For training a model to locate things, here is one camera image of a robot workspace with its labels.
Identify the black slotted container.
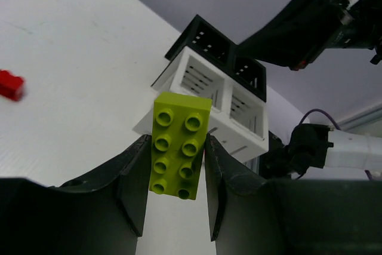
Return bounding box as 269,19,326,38
165,14,267,102

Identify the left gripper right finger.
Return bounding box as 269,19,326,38
205,135,381,254

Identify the white slotted container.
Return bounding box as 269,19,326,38
152,47,269,162

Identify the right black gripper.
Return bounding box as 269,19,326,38
238,0,381,70

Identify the long green lego brick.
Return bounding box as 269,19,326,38
149,92,212,200

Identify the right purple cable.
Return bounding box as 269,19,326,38
298,108,382,178

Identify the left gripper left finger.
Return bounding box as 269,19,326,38
1,135,151,254

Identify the small red lego right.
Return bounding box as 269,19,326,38
0,70,25,102

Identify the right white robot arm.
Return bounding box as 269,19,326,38
236,0,381,179

